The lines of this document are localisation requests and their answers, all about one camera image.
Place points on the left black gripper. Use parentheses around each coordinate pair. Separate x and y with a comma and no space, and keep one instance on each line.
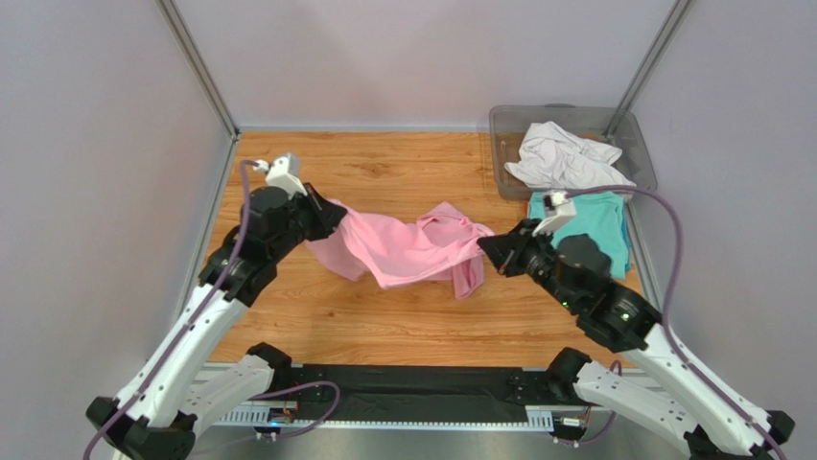
(327,214)

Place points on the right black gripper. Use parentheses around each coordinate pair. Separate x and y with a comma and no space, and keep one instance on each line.
(515,248)

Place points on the pink t shirt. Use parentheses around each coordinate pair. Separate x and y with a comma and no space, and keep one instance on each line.
(440,246)

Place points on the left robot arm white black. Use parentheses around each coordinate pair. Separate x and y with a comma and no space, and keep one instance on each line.
(162,412)

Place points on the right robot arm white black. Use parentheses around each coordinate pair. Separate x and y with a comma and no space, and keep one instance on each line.
(698,414)

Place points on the crumpled white t shirt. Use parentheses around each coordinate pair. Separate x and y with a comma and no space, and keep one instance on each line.
(552,158)

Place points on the folded teal t shirt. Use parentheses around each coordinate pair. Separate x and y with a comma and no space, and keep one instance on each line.
(601,217)

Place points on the clear plastic bin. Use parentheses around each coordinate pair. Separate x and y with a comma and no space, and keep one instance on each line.
(509,123)

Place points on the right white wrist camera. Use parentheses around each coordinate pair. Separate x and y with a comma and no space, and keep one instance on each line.
(558,208)

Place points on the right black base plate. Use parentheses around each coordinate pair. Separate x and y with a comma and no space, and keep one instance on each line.
(542,387)

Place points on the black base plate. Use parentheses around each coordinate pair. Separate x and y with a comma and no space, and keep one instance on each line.
(309,375)
(542,387)

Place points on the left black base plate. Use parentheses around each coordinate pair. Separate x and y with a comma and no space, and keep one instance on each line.
(309,375)

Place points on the left aluminium corner post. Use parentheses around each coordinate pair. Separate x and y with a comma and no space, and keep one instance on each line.
(189,48)

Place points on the aluminium corner post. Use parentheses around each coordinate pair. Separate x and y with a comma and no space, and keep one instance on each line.
(189,48)
(671,25)

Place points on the right aluminium corner post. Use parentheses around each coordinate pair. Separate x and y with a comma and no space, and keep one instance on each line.
(671,25)

